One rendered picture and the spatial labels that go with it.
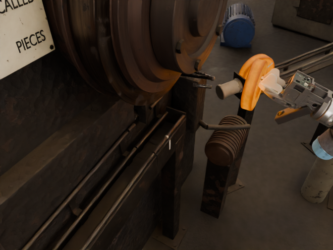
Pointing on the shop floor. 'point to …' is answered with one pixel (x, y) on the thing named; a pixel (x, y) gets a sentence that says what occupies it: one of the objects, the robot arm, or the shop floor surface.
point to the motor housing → (221, 164)
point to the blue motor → (238, 27)
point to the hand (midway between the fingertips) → (255, 79)
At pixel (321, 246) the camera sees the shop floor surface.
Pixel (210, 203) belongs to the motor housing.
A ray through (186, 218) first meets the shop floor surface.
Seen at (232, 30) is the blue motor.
